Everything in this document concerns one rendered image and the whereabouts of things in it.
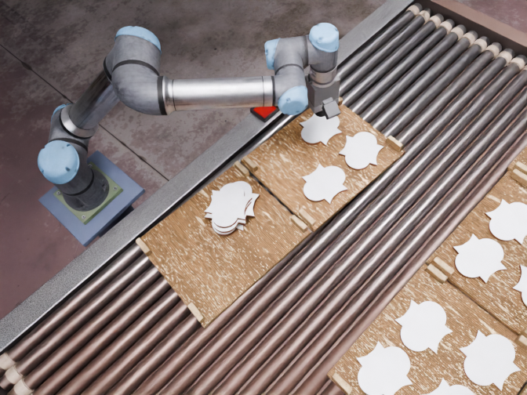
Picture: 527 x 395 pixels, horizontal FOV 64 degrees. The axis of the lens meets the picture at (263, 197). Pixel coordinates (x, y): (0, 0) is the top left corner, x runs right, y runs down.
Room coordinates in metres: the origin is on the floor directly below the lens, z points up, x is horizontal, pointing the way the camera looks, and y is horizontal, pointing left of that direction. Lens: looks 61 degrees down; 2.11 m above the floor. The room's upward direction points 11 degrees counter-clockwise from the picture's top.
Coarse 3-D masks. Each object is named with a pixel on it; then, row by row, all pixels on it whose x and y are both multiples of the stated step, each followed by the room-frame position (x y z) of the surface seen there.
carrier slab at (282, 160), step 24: (360, 120) 0.86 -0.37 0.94; (264, 144) 0.84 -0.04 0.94; (288, 144) 0.82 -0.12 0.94; (336, 144) 0.78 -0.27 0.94; (384, 144) 0.74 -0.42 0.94; (264, 168) 0.74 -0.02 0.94; (288, 168) 0.73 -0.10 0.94; (312, 168) 0.71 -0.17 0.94; (384, 168) 0.66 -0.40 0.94; (288, 192) 0.64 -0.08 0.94; (360, 192) 0.60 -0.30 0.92; (312, 216) 0.54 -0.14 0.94
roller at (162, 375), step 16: (496, 48) 1.07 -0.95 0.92; (480, 64) 1.01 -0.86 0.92; (464, 80) 0.96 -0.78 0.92; (448, 96) 0.90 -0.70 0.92; (432, 112) 0.85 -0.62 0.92; (416, 128) 0.80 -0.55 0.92; (304, 240) 0.48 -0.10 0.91; (288, 256) 0.44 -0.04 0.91; (272, 272) 0.40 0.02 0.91; (256, 288) 0.36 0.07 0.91; (240, 304) 0.32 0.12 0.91; (224, 320) 0.29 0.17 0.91; (192, 336) 0.26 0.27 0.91; (208, 336) 0.25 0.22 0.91; (176, 352) 0.23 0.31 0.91; (192, 352) 0.22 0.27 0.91; (160, 368) 0.19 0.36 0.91; (176, 368) 0.18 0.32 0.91; (144, 384) 0.16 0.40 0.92; (160, 384) 0.15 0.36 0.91
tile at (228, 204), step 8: (232, 184) 0.67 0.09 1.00; (216, 192) 0.65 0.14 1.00; (224, 192) 0.65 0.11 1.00; (232, 192) 0.64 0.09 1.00; (240, 192) 0.64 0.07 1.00; (216, 200) 0.63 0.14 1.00; (224, 200) 0.62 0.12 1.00; (232, 200) 0.62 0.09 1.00; (240, 200) 0.61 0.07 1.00; (248, 200) 0.60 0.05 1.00; (208, 208) 0.60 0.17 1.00; (216, 208) 0.60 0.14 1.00; (224, 208) 0.59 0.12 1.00; (232, 208) 0.59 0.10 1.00; (240, 208) 0.58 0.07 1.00; (216, 216) 0.57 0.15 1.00; (224, 216) 0.57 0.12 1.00; (232, 216) 0.56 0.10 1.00; (240, 216) 0.56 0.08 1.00; (216, 224) 0.55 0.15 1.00; (224, 224) 0.54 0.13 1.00; (232, 224) 0.54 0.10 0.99
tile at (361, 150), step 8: (360, 136) 0.79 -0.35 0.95; (368, 136) 0.78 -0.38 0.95; (352, 144) 0.76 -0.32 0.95; (360, 144) 0.75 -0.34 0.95; (368, 144) 0.75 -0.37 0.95; (376, 144) 0.74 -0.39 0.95; (344, 152) 0.74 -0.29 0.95; (352, 152) 0.73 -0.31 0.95; (360, 152) 0.73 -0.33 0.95; (368, 152) 0.72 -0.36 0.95; (376, 152) 0.71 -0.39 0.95; (352, 160) 0.70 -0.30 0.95; (360, 160) 0.70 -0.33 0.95; (368, 160) 0.69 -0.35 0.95; (352, 168) 0.68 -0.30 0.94; (360, 168) 0.67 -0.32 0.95
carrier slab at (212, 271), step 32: (256, 192) 0.66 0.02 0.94; (160, 224) 0.61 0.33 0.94; (192, 224) 0.59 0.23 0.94; (256, 224) 0.55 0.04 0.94; (288, 224) 0.53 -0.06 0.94; (160, 256) 0.51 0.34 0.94; (192, 256) 0.49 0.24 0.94; (224, 256) 0.47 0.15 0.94; (256, 256) 0.45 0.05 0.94; (192, 288) 0.39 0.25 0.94; (224, 288) 0.37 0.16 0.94
